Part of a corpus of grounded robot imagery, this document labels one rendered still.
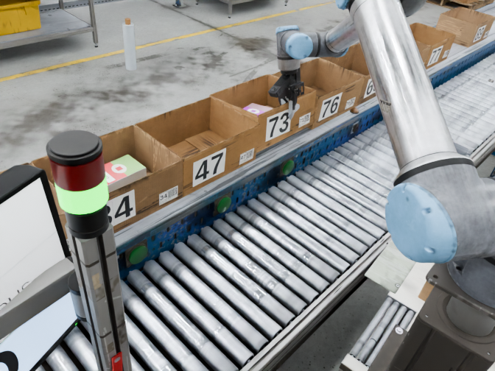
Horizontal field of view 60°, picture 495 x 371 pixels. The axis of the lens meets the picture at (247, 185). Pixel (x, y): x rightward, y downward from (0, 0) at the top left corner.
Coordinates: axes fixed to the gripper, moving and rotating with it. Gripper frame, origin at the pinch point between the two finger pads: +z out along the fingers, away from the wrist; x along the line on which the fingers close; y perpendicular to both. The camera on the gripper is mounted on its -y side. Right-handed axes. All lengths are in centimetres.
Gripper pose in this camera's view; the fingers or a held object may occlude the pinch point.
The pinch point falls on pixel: (288, 116)
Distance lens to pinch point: 187.3
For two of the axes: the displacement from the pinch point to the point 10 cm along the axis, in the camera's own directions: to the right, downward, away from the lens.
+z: 0.9, 8.8, 4.7
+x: -7.2, -2.7, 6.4
